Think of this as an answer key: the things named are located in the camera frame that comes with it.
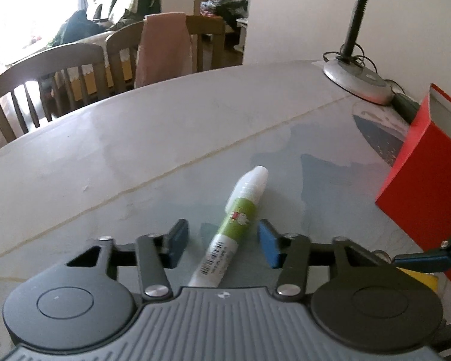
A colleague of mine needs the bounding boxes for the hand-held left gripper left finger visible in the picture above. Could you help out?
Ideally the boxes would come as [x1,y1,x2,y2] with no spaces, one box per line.
[65,218,190,301]

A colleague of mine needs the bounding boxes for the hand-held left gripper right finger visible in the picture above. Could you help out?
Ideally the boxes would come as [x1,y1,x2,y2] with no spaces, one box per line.
[257,220,395,302]

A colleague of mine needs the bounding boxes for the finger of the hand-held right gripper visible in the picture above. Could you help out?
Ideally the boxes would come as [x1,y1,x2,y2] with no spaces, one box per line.
[393,217,451,273]

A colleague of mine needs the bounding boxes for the white glue pen green label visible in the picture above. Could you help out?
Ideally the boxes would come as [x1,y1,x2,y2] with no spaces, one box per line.
[187,165,269,288]

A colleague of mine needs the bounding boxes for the red cardboard box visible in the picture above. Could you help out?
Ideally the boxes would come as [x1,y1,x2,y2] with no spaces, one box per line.
[375,83,451,298]

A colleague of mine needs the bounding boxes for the yellow flat object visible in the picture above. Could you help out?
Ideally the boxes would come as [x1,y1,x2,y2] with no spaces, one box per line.
[397,268,439,293]

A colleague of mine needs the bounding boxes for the black power adapter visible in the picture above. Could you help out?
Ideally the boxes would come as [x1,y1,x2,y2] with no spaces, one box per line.
[392,92,424,125]

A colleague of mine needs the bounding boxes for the white desk lamp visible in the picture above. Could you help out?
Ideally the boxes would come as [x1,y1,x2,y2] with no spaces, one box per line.
[323,0,434,106]

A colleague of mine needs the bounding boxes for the pink cloth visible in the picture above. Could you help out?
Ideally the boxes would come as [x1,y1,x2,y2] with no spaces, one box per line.
[134,12,194,89]

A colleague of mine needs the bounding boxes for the wooden chair with cloth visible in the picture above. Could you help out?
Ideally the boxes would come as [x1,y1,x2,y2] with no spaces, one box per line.
[105,14,227,95]

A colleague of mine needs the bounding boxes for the wooden slatted chair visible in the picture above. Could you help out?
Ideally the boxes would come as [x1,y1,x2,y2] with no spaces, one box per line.
[0,43,106,144]

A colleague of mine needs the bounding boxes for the sofa with clothes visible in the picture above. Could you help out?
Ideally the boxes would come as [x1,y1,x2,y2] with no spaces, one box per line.
[41,0,162,48]

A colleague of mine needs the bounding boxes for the black lamp cable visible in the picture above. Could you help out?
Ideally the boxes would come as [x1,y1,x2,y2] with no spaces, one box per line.
[322,43,407,95]

